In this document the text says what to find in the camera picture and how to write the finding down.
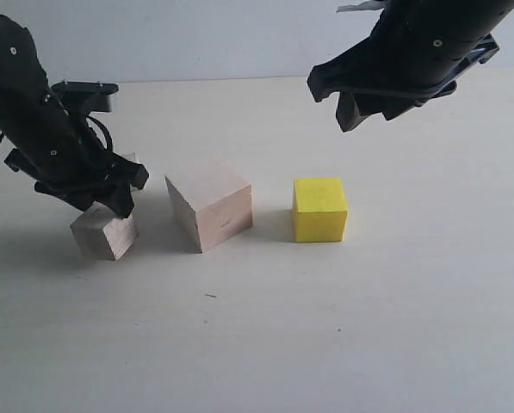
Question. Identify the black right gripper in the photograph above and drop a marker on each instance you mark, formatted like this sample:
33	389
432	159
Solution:
410	50

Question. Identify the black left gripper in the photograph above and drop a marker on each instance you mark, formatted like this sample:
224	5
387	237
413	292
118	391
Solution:
62	154

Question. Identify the medium wooden cube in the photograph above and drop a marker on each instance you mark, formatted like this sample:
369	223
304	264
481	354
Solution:
103	236

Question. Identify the large wooden cube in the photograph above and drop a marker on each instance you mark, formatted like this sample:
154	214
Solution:
210	200

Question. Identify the yellow cube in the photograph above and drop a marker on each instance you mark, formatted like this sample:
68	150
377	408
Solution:
319	209

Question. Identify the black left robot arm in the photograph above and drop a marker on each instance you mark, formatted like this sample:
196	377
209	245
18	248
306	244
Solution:
22	78

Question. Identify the small wooden cube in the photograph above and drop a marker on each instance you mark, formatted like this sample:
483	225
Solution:
132	157

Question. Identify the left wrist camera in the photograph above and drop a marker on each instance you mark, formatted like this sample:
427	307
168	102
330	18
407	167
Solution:
86	97

